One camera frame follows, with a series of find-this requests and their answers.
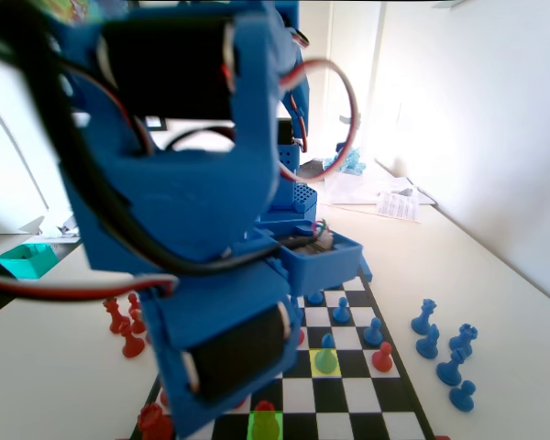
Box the cardboard tray with papers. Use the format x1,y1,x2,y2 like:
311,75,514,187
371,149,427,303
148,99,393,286
17,214,82,244

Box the clear plastic bag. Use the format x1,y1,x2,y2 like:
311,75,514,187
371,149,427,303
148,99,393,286
323,171,423,205

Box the printed paper leaflet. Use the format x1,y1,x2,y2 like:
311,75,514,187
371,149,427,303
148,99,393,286
375,190,423,225

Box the white paper sheets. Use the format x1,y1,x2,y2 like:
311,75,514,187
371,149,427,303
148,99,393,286
393,176,439,207

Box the red white black servo wire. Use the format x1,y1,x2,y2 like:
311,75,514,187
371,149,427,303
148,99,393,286
278,57,363,182
0,269,180,303

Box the captured red chess pieces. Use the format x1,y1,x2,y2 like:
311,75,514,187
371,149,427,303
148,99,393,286
120,320,146,359

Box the blue chess rook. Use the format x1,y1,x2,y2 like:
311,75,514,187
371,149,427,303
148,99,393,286
448,323,479,358

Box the black white chessboard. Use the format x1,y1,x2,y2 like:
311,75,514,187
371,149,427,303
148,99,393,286
130,274,436,440

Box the red chess queen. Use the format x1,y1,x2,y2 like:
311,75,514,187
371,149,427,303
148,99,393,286
102,297,127,335

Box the red chess rook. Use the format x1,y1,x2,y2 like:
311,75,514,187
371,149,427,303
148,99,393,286
250,400,281,440
137,402,174,440

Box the thick black camera cable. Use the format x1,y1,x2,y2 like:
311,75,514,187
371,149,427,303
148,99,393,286
0,17,285,279

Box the blue chess knight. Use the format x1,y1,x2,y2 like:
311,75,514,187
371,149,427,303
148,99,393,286
414,323,441,360

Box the blue pawn moved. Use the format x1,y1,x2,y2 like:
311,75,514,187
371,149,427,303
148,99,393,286
313,333,339,376

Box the blue chess bishop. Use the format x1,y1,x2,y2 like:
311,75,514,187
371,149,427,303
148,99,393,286
435,347,467,386

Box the black flat device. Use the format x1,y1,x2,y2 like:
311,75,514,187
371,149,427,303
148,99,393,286
300,159,326,181

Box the green plastic bin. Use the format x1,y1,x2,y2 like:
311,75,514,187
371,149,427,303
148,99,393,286
0,243,59,280

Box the blue chess queen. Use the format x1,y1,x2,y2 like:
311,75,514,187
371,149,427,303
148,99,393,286
410,298,440,335

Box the white arched panel dark edge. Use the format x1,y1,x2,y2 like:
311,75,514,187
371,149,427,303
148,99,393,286
0,45,70,235

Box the white door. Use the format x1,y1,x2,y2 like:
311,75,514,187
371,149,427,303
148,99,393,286
309,0,386,160

